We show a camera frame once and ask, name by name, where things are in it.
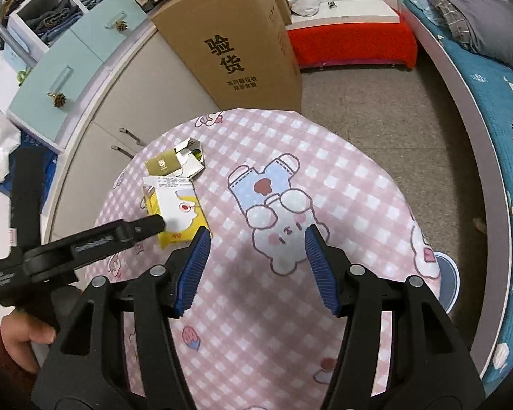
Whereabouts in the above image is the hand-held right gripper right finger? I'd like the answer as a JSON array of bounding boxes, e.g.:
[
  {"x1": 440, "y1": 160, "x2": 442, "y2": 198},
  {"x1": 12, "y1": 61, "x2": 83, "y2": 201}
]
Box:
[{"x1": 304, "y1": 224, "x2": 486, "y2": 410}]

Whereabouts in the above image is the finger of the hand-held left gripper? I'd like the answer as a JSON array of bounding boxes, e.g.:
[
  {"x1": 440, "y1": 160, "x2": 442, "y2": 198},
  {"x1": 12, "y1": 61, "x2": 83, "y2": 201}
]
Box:
[{"x1": 111, "y1": 214, "x2": 167, "y2": 250}]

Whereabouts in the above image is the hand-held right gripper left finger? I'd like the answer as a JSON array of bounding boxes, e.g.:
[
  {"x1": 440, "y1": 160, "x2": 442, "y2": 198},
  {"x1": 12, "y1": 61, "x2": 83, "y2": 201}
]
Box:
[{"x1": 31, "y1": 225, "x2": 212, "y2": 410}]

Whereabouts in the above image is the yellow white carton box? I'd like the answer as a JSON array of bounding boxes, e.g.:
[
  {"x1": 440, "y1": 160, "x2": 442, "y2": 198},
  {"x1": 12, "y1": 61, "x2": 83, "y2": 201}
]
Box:
[{"x1": 142, "y1": 175, "x2": 214, "y2": 250}]

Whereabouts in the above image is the person's left hand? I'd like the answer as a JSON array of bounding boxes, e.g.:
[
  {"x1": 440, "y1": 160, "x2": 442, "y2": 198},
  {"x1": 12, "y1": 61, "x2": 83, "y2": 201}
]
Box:
[{"x1": 0, "y1": 310, "x2": 58, "y2": 374}]

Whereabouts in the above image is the olive gold carton box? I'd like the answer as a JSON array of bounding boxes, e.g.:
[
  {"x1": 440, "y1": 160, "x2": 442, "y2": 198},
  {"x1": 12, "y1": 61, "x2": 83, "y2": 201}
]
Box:
[{"x1": 144, "y1": 137, "x2": 207, "y2": 179}]

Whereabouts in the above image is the blue bag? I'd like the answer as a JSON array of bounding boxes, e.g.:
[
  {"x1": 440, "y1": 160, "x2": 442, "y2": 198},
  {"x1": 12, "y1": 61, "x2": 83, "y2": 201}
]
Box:
[{"x1": 0, "y1": 130, "x2": 60, "y2": 195}]

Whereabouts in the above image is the round grey disc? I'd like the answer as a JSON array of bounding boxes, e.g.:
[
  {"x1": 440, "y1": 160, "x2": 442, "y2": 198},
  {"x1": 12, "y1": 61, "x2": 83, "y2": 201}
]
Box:
[{"x1": 433, "y1": 250, "x2": 461, "y2": 313}]

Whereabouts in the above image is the beige cabinet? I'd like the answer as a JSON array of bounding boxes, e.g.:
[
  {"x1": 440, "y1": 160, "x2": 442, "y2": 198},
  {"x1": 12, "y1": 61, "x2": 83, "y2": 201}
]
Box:
[{"x1": 38, "y1": 30, "x2": 224, "y2": 246}]

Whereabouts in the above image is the teal drawer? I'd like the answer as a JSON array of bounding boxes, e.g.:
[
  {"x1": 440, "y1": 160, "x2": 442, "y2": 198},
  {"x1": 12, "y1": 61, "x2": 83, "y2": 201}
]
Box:
[
  {"x1": 69, "y1": 0, "x2": 151, "y2": 64},
  {"x1": 6, "y1": 44, "x2": 113, "y2": 141}
]

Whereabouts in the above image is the tall brown cardboard box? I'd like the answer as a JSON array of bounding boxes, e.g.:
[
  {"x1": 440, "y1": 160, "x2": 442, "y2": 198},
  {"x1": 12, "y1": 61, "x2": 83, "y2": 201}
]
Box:
[{"x1": 149, "y1": 0, "x2": 303, "y2": 114}]

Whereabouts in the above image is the grey metal tube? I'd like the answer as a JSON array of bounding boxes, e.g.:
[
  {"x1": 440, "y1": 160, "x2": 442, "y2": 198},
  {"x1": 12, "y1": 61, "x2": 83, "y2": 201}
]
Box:
[{"x1": 0, "y1": 0, "x2": 36, "y2": 70}]

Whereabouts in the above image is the folded grey blue cloth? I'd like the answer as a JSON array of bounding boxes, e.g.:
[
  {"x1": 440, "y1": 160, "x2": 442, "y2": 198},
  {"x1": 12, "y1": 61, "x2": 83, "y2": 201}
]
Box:
[{"x1": 25, "y1": 0, "x2": 85, "y2": 46}]

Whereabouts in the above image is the red ottoman with white top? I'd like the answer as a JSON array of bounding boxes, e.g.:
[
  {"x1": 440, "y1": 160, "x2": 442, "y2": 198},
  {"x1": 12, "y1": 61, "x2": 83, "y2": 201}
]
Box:
[{"x1": 284, "y1": 0, "x2": 419, "y2": 71}]

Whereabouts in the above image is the blue patterned bed sheet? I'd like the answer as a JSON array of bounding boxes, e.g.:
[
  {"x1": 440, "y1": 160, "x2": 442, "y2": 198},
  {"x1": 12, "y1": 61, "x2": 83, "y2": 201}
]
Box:
[{"x1": 399, "y1": 0, "x2": 513, "y2": 386}]

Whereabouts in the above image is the small brown cardboard box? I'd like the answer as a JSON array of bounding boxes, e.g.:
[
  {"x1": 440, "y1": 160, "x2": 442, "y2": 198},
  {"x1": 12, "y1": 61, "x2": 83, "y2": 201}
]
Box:
[{"x1": 268, "y1": 0, "x2": 294, "y2": 27}]

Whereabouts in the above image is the plaid pillow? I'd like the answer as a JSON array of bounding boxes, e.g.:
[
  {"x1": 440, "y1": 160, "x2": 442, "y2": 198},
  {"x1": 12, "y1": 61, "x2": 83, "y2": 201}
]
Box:
[{"x1": 427, "y1": 0, "x2": 476, "y2": 51}]

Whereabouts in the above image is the pale bed frame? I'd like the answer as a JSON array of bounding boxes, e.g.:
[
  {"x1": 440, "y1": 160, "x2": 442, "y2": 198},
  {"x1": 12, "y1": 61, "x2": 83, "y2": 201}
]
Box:
[{"x1": 395, "y1": 0, "x2": 513, "y2": 387}]

